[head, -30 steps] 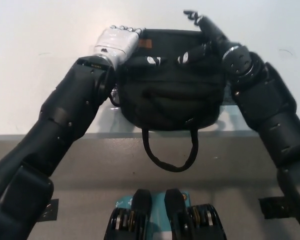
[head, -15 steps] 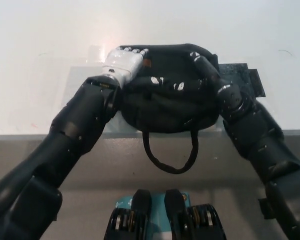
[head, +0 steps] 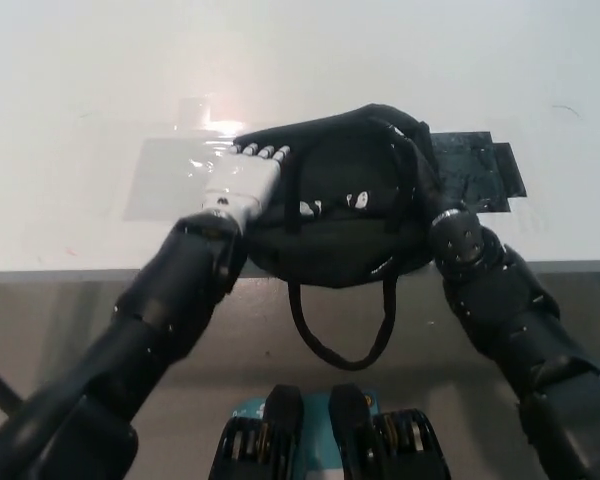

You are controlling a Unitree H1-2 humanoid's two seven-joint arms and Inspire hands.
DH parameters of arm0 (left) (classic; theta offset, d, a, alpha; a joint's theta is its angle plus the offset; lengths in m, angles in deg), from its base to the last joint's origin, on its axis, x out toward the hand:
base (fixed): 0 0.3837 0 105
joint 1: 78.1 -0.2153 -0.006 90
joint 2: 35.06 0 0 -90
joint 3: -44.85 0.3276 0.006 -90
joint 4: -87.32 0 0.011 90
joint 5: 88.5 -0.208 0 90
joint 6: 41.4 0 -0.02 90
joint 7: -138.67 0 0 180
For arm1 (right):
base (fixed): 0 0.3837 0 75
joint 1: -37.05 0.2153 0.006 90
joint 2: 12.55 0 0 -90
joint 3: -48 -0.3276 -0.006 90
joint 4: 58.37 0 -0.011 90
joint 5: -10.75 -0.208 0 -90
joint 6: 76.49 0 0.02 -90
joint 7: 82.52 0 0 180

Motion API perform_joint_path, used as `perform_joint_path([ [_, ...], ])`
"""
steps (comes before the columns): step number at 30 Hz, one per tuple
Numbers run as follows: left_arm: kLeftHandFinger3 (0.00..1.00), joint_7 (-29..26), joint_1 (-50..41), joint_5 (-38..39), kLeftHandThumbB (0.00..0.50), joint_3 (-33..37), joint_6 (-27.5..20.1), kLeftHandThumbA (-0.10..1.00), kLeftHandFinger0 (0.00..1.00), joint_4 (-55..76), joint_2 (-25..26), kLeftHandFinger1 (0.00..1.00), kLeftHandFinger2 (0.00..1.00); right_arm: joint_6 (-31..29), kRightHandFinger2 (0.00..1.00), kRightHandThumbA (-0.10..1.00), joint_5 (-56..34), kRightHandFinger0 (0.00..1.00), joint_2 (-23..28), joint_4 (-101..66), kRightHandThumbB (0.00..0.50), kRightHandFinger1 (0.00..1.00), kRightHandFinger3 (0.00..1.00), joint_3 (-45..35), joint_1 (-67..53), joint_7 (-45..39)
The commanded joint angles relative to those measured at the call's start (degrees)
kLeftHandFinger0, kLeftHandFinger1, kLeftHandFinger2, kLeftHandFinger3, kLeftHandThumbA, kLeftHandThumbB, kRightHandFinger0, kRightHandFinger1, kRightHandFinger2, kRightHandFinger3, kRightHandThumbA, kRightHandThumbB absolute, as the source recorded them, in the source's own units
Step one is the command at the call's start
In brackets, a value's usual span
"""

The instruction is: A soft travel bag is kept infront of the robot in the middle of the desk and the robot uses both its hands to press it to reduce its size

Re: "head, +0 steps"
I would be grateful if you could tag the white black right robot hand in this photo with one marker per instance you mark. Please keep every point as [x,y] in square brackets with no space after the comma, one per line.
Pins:
[361,200]

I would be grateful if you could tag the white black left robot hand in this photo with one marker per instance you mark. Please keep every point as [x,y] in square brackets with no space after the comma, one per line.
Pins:
[245,175]

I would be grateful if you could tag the black soft travel bag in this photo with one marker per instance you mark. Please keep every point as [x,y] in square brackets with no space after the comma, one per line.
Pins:
[350,235]

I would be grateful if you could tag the black teal robot torso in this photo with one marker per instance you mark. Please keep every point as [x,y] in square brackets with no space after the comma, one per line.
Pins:
[330,440]

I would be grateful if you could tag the clear plastic sheet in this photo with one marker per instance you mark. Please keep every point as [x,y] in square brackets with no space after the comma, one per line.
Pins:
[172,180]

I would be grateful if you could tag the black tape patch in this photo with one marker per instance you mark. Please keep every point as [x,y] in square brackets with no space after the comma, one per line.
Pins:
[485,170]

